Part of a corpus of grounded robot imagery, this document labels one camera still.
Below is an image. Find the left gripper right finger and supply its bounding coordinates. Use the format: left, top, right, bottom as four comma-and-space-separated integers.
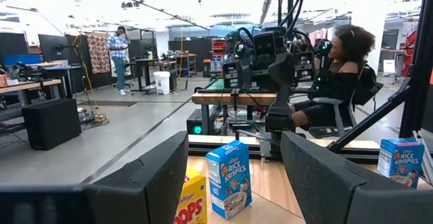
279, 131, 433, 224

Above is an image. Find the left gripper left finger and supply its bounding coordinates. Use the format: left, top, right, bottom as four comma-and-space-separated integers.
0, 131, 189, 224

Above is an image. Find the blue Rice Krispies box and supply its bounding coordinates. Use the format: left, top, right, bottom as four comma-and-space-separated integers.
206, 139, 253, 221
377, 137, 426, 188

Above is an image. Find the yellow Corn Pops box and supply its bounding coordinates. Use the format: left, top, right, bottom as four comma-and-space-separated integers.
173, 168, 208, 224

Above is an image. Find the black floor box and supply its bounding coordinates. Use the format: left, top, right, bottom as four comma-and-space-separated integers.
21, 97, 83, 151

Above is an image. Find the person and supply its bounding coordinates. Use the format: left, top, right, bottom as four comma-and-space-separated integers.
291, 24, 377, 131
107, 26, 131, 97

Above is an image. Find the grey office chair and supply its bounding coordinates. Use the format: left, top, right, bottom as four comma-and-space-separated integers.
306, 64, 385, 139

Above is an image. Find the black computer with green light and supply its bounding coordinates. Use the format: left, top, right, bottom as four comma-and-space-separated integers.
186, 108, 204, 136

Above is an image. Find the white waste bin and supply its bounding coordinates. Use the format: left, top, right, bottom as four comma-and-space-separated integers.
153, 70, 171, 95

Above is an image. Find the wooden workbench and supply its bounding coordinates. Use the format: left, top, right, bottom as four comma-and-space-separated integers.
0, 78, 63, 107

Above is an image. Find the patterned hanging cloth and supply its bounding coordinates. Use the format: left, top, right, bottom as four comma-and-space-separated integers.
87, 33, 112, 75

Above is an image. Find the wooden table with black legs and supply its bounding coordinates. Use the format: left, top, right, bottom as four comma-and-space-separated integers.
191, 91, 277, 136

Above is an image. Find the blue monitor screen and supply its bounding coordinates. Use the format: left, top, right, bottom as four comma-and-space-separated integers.
2, 53, 42, 66

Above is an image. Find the red storage rack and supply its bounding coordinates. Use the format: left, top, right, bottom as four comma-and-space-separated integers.
210, 37, 227, 58

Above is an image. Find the yellow hanging cable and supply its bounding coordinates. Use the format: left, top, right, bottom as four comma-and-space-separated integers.
72, 34, 106, 122

